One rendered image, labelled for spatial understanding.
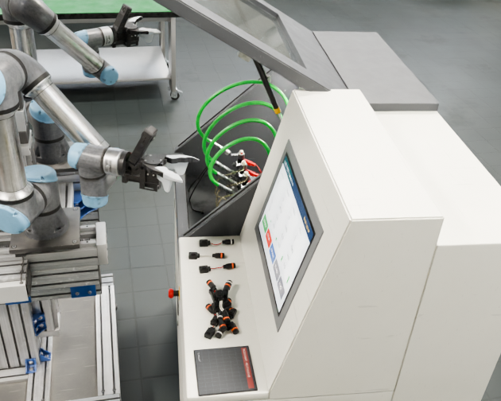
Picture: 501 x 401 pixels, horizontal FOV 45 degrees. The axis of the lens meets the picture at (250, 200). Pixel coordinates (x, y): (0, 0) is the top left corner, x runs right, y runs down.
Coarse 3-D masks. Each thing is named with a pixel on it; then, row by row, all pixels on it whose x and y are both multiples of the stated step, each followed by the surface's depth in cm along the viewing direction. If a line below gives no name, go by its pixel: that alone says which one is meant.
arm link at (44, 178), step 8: (32, 168) 197; (40, 168) 198; (48, 168) 198; (32, 176) 192; (40, 176) 192; (48, 176) 194; (32, 184) 191; (40, 184) 193; (48, 184) 194; (56, 184) 199; (40, 192) 191; (48, 192) 194; (56, 192) 200; (48, 200) 195; (56, 200) 201; (48, 208) 199
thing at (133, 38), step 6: (126, 24) 257; (132, 24) 258; (114, 30) 252; (126, 30) 255; (114, 36) 252; (120, 36) 256; (126, 36) 256; (132, 36) 257; (114, 42) 254; (120, 42) 257; (126, 42) 258; (132, 42) 260
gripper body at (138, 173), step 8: (128, 152) 169; (120, 160) 166; (128, 160) 169; (144, 160) 166; (152, 160) 166; (160, 160) 167; (120, 168) 167; (128, 168) 171; (136, 168) 168; (144, 168) 166; (128, 176) 169; (136, 176) 169; (144, 176) 166; (152, 176) 166; (144, 184) 167; (152, 184) 167; (160, 184) 168
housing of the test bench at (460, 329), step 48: (336, 48) 239; (384, 48) 242; (384, 96) 203; (432, 96) 205; (432, 144) 183; (432, 192) 161; (480, 192) 162; (480, 240) 144; (432, 288) 149; (480, 288) 152; (432, 336) 159; (480, 336) 162; (432, 384) 171; (480, 384) 174
